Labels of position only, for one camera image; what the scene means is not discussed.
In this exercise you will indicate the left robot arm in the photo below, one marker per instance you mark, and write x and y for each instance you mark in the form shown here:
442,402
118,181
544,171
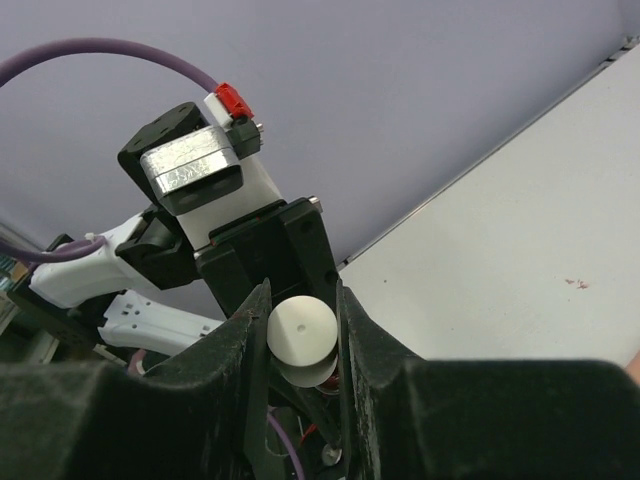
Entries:
92,292

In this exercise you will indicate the mannequin hand with painted nails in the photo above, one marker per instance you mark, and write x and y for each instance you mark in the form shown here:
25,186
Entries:
633,368

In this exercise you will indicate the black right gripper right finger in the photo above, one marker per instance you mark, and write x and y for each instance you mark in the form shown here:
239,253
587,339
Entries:
404,417

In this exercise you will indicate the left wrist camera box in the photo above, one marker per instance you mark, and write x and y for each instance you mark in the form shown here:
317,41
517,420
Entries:
212,176

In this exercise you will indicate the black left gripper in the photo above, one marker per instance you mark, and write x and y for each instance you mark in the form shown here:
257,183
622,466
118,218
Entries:
284,243

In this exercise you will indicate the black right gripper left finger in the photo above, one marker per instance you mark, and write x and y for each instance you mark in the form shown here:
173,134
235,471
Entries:
201,414

